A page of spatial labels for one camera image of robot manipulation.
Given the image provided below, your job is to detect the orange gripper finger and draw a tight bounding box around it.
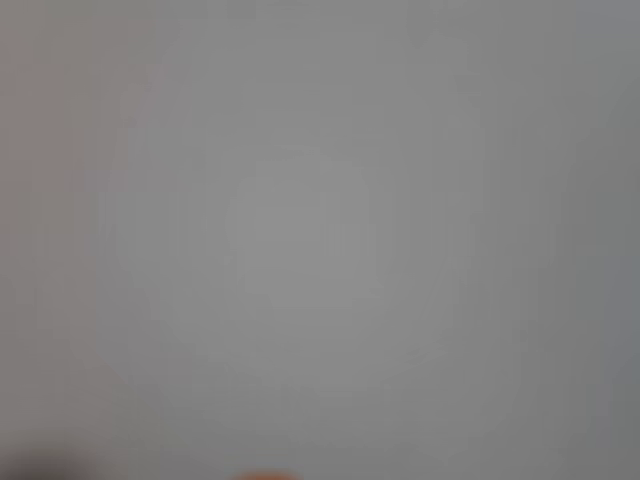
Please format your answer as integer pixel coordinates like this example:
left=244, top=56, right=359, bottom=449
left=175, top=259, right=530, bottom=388
left=231, top=468, right=305, bottom=480

